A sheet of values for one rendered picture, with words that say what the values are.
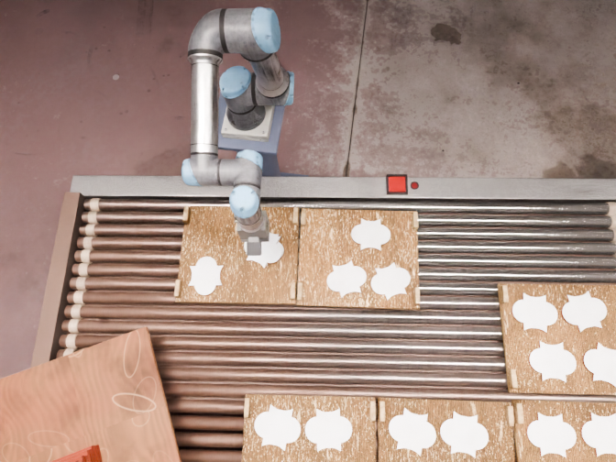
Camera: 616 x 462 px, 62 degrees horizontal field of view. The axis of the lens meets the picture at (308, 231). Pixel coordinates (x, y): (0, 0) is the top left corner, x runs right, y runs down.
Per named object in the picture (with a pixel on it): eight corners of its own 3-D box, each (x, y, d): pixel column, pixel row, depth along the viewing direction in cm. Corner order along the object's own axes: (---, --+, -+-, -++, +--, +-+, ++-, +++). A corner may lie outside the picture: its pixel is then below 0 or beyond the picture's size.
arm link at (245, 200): (258, 181, 136) (256, 212, 133) (263, 198, 146) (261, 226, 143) (229, 181, 136) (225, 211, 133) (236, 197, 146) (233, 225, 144)
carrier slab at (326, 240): (302, 209, 186) (301, 208, 184) (416, 213, 184) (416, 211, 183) (296, 305, 174) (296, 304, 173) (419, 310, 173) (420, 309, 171)
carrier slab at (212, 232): (187, 207, 188) (185, 205, 186) (299, 208, 186) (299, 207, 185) (176, 302, 176) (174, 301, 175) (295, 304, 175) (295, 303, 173)
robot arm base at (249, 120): (228, 98, 204) (222, 82, 195) (266, 96, 203) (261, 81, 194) (226, 131, 199) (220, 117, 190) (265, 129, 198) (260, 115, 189)
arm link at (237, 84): (226, 85, 194) (218, 62, 182) (262, 85, 193) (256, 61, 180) (224, 113, 190) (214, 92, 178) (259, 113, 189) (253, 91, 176)
